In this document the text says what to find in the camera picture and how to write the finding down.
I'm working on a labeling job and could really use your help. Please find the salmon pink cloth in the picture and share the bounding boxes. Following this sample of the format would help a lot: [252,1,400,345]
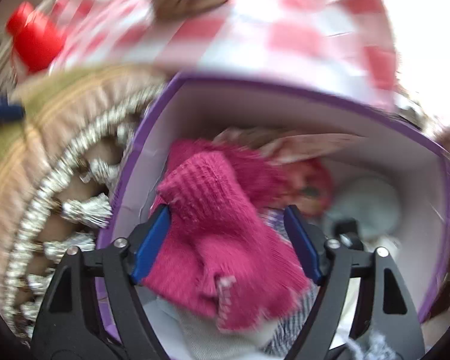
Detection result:
[273,158,334,218]

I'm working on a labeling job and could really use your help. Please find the purple cardboard box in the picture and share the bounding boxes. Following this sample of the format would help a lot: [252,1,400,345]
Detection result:
[97,76,450,334]

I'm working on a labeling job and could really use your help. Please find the red thermos jug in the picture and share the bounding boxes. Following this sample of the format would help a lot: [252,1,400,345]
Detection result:
[5,2,65,73]

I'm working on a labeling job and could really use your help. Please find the red white checkered tablecloth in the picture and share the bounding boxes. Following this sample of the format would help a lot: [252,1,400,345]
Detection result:
[51,0,397,111]

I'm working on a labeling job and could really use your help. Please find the black elastic band roll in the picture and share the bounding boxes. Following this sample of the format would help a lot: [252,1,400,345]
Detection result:
[332,219,364,251]

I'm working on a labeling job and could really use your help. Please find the striped velvet cushion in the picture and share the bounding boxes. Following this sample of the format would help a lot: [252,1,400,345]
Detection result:
[0,63,169,343]

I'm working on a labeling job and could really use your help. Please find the light blue towel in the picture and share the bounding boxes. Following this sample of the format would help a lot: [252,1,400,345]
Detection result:
[321,176,401,241]

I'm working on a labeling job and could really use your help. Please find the magenta knit glove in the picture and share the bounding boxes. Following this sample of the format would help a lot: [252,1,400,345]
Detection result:
[140,151,309,332]
[162,139,286,209]

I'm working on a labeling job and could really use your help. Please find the floral white bow scrunchie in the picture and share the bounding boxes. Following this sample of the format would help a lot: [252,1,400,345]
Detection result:
[213,127,366,164]

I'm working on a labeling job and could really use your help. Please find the grey drawstring pouch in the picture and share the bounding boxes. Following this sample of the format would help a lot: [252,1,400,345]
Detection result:
[144,297,279,359]

